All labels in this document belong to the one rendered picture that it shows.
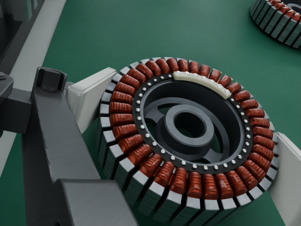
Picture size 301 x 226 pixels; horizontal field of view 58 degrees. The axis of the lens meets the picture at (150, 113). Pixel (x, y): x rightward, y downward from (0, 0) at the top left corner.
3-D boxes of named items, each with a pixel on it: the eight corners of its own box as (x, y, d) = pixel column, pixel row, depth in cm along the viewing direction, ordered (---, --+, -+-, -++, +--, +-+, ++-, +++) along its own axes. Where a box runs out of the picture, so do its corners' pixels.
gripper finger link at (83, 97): (66, 152, 12) (50, 146, 12) (105, 110, 19) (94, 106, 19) (83, 91, 11) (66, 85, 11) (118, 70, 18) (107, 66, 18)
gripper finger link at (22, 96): (36, 148, 10) (-37, 120, 10) (80, 111, 15) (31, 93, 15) (45, 113, 10) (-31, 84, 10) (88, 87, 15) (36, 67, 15)
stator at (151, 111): (250, 261, 15) (292, 242, 12) (62, 188, 15) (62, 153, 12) (253, 118, 23) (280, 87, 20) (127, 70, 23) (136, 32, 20)
